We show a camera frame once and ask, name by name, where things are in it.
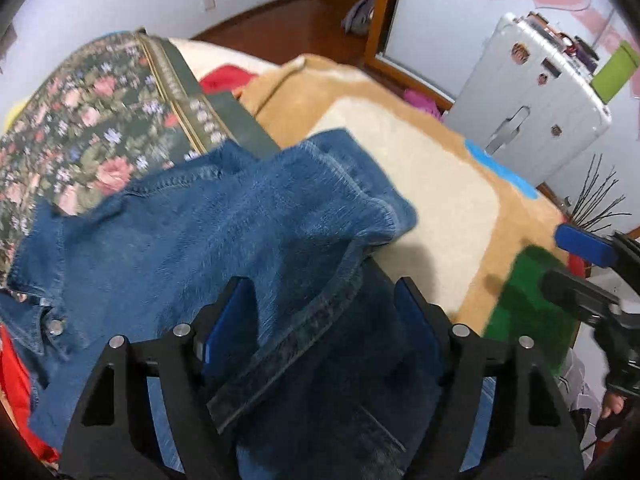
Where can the grey cloth bag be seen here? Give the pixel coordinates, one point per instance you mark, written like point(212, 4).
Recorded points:
point(360, 12)

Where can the yellow curved tube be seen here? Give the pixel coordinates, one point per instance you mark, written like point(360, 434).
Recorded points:
point(15, 117)

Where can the cream bed sheet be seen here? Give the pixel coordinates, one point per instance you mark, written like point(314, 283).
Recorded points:
point(220, 55)

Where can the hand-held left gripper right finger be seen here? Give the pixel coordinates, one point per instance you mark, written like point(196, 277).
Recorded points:
point(417, 320)

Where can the white plastic bag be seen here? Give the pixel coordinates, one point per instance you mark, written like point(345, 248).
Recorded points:
point(582, 380)

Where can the beige plush blanket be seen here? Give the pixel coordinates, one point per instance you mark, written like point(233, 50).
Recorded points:
point(425, 170)

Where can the green box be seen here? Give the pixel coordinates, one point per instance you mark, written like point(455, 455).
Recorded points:
point(616, 74)

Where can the white wall socket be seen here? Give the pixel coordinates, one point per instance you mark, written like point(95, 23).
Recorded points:
point(209, 2)

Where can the person's right hand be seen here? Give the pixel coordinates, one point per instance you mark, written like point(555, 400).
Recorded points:
point(612, 406)

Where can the dark small bag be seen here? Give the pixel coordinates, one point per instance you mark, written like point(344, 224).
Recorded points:
point(580, 55)

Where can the red folded garment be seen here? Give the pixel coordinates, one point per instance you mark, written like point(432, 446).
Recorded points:
point(15, 390)

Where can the pink cloth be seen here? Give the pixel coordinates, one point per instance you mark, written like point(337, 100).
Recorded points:
point(422, 102)

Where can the dark floral blanket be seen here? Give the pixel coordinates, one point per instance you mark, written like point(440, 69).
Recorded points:
point(90, 110)

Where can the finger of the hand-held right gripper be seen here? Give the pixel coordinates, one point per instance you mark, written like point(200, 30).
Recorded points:
point(575, 290)
point(582, 244)

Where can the white hard suitcase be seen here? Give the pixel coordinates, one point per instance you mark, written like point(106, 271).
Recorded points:
point(540, 105)

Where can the wooden framed glass door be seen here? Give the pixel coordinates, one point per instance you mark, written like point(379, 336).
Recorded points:
point(382, 10)

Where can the dark decorative branches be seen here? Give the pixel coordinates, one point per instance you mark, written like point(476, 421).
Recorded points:
point(597, 200)

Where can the blue denim shirt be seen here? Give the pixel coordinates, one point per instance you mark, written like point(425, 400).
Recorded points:
point(200, 230)

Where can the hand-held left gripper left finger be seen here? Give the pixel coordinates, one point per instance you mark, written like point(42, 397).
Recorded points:
point(227, 330)

